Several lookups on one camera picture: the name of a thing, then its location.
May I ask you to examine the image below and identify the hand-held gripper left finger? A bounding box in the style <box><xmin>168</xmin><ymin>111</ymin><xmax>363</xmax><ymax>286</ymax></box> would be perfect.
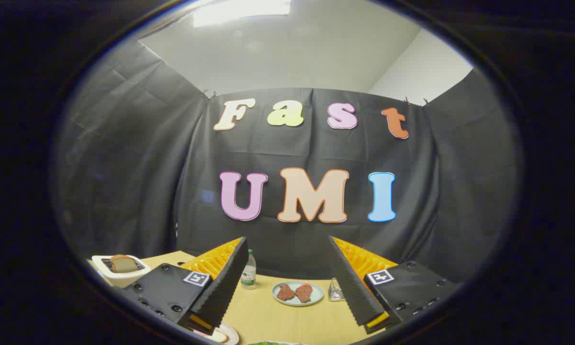
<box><xmin>122</xmin><ymin>236</ymin><xmax>249</xmax><ymax>336</ymax></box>

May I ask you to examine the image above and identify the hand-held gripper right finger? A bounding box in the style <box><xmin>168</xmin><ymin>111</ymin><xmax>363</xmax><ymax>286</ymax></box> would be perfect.
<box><xmin>328</xmin><ymin>236</ymin><xmax>460</xmax><ymax>334</ymax></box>

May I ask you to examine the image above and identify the plain bread slice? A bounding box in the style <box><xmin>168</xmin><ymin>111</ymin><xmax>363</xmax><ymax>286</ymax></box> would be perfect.
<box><xmin>110</xmin><ymin>254</ymin><xmax>137</xmax><ymax>274</ymax></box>

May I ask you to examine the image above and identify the clear plastic water bottle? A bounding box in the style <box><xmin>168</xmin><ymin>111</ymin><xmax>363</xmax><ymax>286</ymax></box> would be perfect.
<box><xmin>240</xmin><ymin>249</ymin><xmax>257</xmax><ymax>290</ymax></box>

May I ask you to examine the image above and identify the pale blue oval plate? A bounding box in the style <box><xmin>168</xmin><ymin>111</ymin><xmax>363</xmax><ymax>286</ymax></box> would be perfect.
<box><xmin>272</xmin><ymin>281</ymin><xmax>325</xmax><ymax>307</ymax></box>

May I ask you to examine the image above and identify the round beige plate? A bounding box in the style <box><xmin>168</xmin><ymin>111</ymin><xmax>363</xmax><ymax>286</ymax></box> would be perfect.
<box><xmin>192</xmin><ymin>321</ymin><xmax>240</xmax><ymax>345</ymax></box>

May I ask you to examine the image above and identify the white toaster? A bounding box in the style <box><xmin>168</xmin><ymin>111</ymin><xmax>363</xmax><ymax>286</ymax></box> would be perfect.
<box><xmin>92</xmin><ymin>255</ymin><xmax>151</xmax><ymax>288</ymax></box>

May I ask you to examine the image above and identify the black backdrop cloth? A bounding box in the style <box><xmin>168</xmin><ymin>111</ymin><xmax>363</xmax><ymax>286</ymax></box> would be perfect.
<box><xmin>53</xmin><ymin>38</ymin><xmax>525</xmax><ymax>288</ymax></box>

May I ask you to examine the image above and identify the ceiling light panel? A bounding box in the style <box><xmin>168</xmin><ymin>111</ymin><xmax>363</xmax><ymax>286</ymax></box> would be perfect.
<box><xmin>193</xmin><ymin>0</ymin><xmax>292</xmax><ymax>28</ymax></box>

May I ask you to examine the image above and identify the metal wire basket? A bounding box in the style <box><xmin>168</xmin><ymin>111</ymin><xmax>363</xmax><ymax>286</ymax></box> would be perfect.
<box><xmin>329</xmin><ymin>277</ymin><xmax>346</xmax><ymax>302</ymax></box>

